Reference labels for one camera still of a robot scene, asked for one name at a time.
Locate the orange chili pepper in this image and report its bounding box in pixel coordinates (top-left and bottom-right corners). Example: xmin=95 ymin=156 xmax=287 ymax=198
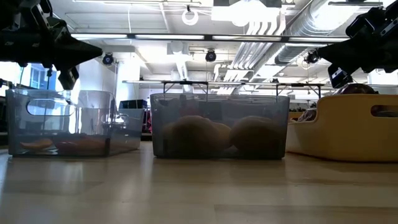
xmin=19 ymin=138 xmax=54 ymax=151
xmin=76 ymin=137 xmax=107 ymax=152

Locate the black box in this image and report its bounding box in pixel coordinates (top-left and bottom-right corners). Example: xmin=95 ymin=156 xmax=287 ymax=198
xmin=119 ymin=99 xmax=149 ymax=110

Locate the background metal frame bar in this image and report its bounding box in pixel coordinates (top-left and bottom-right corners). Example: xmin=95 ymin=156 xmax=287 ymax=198
xmin=123 ymin=80 xmax=398 ymax=99

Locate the long ceiling light strip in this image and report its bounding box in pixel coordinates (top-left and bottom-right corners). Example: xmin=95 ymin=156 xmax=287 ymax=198
xmin=71 ymin=32 xmax=351 ymax=44

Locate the yellow plastic basket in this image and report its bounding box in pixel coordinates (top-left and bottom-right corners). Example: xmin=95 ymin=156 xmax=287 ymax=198
xmin=285 ymin=93 xmax=398 ymax=164

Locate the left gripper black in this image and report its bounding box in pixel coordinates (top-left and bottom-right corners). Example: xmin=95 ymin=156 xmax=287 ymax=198
xmin=0 ymin=0 xmax=103 ymax=90

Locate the black hanging spot lamp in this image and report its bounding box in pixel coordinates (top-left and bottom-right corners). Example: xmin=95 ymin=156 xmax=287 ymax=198
xmin=101 ymin=52 xmax=115 ymax=66
xmin=303 ymin=49 xmax=321 ymax=65
xmin=205 ymin=49 xmax=218 ymax=63

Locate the white ceiling pipe bundle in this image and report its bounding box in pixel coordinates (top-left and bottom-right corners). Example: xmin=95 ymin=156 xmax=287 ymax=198
xmin=214 ymin=12 xmax=287 ymax=94

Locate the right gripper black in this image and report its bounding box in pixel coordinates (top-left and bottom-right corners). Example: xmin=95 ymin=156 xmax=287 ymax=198
xmin=317 ymin=0 xmax=398 ymax=90

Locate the silver ventilation duct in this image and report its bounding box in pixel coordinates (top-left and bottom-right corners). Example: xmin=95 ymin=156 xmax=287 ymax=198
xmin=275 ymin=0 xmax=352 ymax=65

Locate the translucent grey plastic basket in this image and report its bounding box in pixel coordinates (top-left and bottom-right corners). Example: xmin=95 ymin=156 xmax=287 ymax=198
xmin=5 ymin=88 xmax=146 ymax=158
xmin=150 ymin=93 xmax=291 ymax=161

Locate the white hanging ring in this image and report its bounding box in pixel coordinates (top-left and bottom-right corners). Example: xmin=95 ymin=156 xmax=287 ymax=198
xmin=182 ymin=8 xmax=200 ymax=27

